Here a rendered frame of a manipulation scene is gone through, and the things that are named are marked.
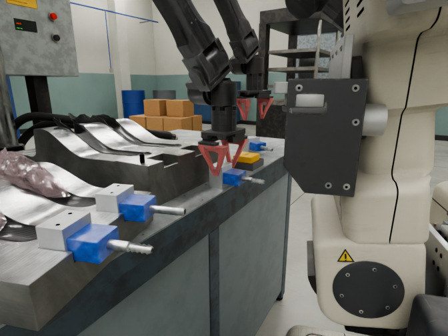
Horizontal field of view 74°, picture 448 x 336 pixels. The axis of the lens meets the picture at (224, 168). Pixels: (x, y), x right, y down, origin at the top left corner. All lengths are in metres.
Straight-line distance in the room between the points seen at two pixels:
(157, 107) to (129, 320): 5.38
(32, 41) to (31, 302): 1.20
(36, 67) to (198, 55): 0.94
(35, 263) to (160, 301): 0.36
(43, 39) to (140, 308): 1.14
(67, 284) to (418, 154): 0.50
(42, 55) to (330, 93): 1.23
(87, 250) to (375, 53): 0.45
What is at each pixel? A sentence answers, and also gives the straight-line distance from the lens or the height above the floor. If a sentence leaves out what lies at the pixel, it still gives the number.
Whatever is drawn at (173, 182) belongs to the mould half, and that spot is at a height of 0.84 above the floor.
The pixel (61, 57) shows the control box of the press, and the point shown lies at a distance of 1.51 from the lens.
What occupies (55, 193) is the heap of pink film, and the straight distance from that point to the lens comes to 0.56.
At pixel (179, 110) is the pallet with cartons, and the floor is 0.57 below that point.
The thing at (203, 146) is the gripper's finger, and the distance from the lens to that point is 0.65.
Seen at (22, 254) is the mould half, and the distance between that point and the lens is 0.41.
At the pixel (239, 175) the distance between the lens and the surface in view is 0.68.
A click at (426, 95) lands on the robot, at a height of 1.02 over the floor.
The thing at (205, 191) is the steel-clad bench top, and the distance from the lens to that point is 0.69.
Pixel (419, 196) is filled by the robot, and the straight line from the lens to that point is 0.50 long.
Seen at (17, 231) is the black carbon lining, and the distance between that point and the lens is 0.48.
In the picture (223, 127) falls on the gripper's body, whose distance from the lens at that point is 0.66.
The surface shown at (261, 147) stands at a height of 0.83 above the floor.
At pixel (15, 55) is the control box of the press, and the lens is 1.42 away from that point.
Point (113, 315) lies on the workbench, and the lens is 0.60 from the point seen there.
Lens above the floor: 1.04
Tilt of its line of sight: 16 degrees down
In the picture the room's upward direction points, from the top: straight up
